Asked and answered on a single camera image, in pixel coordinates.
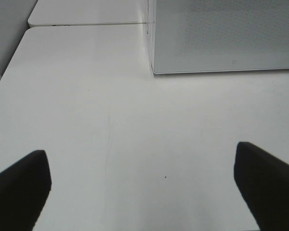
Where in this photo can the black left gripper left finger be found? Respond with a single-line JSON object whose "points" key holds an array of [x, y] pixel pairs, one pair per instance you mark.
{"points": [[24, 189]]}

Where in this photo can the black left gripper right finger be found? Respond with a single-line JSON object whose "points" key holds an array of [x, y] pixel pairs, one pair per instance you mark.
{"points": [[263, 181]]}

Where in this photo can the white microwave oven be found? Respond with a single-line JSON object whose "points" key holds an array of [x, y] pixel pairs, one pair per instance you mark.
{"points": [[149, 36]]}

